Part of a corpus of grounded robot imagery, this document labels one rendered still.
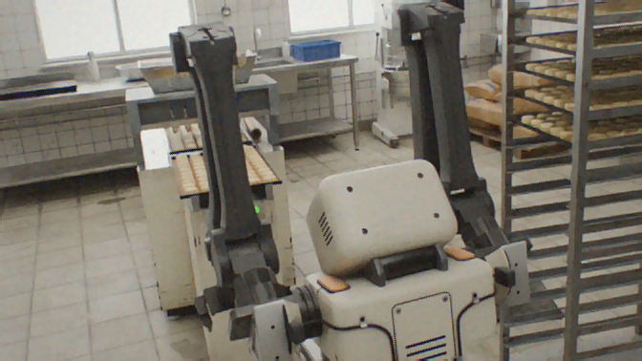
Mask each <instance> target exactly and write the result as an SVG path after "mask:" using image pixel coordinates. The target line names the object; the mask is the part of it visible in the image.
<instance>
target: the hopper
mask: <svg viewBox="0 0 642 361"><path fill-rule="evenodd" d="M257 57H258V55H257V54H255V53H253V52H252V51H250V50H249V49H246V50H237V60H239V65H234V66H233V84H243V83H248V81H249V78H250V75H251V72H252V68H253V65H254V62H255V59H257ZM139 69H140V71H141V73H142V75H143V76H144V78H145V80H146V82H148V83H149V85H150V87H151V90H152V92H153V93H154V95H156V94H164V93H174V92H181V91H191V90H194V89H193V85H192V81H191V78H190V76H189V73H182V74H175V73H174V69H173V63H172V57H170V58H161V59H152V60H141V61H139Z"/></svg>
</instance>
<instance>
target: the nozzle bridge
mask: <svg viewBox="0 0 642 361"><path fill-rule="evenodd" d="M233 86H234V94H235V98H237V92H239V108H240V113H239V118H243V117H257V116H266V126H267V140H268V142H269V144H270V145H271V146H276V145H280V140H279V131H278V120H277V115H281V111H280V99H279V90H278V82H276V81H275V80H272V79H271V78H270V77H268V76H267V75H265V74H258V75H251V76H250V78H249V81H248V83H243V84H233ZM173 99H174V111H175V116H176V120H172V117H171V112H170V111H171V107H173ZM186 99H187V109H188V114H189V118H185V116H184V104H186ZM125 102H126V109H127V115H128V120H130V127H131V133H132V135H133V141H134V147H135V153H136V159H137V165H141V164H145V161H144V153H143V147H142V140H141V134H140V133H141V131H150V130H157V129H165V128H173V127H180V126H188V125H196V124H199V120H198V117H197V111H196V108H197V105H196V98H195V94H194V90H191V91H181V92H174V93H164V94H156V95H154V93H153V92H152V90H151V87H143V88H137V89H136V88H135V90H126V98H125Z"/></svg>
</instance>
